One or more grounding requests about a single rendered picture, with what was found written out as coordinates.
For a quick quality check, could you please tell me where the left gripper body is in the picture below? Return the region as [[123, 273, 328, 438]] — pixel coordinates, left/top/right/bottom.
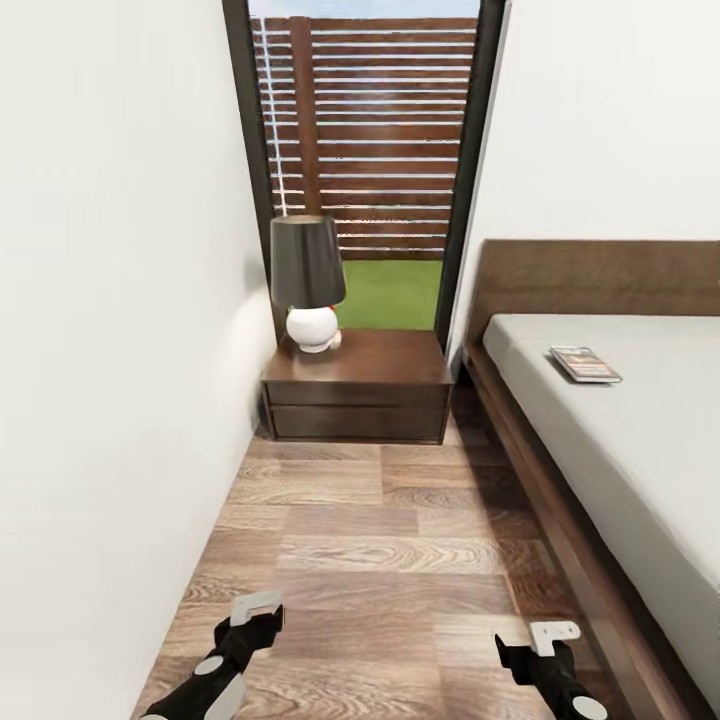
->
[[215, 612, 275, 659]]

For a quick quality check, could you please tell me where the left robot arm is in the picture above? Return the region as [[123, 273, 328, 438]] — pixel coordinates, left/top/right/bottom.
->
[[137, 589, 283, 720]]

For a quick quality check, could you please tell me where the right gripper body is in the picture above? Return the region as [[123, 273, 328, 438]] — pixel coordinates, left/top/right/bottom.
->
[[502, 643, 577, 701]]

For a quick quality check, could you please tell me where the hardback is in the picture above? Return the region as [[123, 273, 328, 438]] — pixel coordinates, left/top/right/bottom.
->
[[549, 346, 623, 383]]

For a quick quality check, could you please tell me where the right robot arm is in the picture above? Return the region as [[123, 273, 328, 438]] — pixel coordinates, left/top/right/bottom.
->
[[495, 621, 614, 720]]

